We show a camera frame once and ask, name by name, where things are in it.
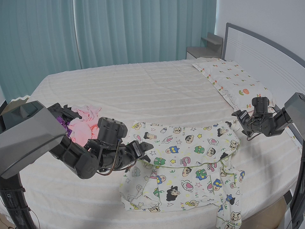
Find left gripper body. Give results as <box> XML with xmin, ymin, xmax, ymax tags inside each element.
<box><xmin>120</xmin><ymin>140</ymin><xmax>147</xmax><ymax>163</ymax></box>

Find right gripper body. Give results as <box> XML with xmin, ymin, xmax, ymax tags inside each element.
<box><xmin>238</xmin><ymin>110</ymin><xmax>253</xmax><ymax>133</ymax></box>

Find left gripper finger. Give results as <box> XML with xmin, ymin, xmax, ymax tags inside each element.
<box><xmin>141</xmin><ymin>142</ymin><xmax>153</xmax><ymax>155</ymax></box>

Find white printed pyjama top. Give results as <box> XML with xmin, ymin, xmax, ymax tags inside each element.
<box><xmin>119</xmin><ymin>119</ymin><xmax>246</xmax><ymax>229</ymax></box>

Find white printed pillow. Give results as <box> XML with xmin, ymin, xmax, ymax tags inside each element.
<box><xmin>192</xmin><ymin>57</ymin><xmax>274</xmax><ymax>111</ymax></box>

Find pink garment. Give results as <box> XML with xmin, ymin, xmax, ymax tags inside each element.
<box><xmin>68</xmin><ymin>105</ymin><xmax>102</xmax><ymax>147</ymax></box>

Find bed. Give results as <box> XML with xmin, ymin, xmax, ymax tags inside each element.
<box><xmin>0</xmin><ymin>22</ymin><xmax>305</xmax><ymax>229</ymax></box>

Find grey bedside table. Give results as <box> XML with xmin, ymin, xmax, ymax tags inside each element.
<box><xmin>186</xmin><ymin>32</ymin><xmax>223</xmax><ymax>59</ymax></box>

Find purple garment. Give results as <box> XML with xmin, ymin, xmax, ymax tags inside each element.
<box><xmin>56</xmin><ymin>117</ymin><xmax>72</xmax><ymax>138</ymax></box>

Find black garment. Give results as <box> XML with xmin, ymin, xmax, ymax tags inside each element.
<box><xmin>46</xmin><ymin>103</ymin><xmax>81</xmax><ymax>121</ymax></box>

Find blue-green curtain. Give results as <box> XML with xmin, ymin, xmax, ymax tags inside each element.
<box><xmin>0</xmin><ymin>0</ymin><xmax>80</xmax><ymax>103</ymax></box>
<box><xmin>74</xmin><ymin>0</ymin><xmax>218</xmax><ymax>70</ymax></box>

